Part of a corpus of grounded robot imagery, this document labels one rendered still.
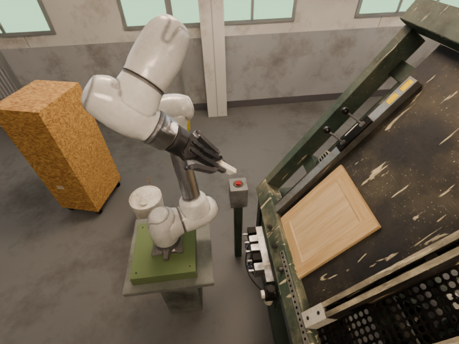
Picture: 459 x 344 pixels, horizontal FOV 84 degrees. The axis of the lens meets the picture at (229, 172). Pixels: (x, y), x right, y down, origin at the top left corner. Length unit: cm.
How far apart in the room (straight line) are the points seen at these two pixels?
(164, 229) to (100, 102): 92
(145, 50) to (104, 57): 363
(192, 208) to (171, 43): 94
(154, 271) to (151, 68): 117
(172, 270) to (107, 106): 111
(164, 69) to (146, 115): 11
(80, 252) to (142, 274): 138
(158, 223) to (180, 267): 30
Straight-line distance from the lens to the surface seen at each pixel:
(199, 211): 141
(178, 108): 116
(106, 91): 60
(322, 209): 140
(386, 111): 137
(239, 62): 413
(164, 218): 139
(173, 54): 63
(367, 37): 471
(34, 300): 284
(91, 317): 253
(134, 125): 61
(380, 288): 111
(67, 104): 253
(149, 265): 158
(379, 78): 157
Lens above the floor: 218
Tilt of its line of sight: 44 degrees down
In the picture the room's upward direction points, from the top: 2 degrees counter-clockwise
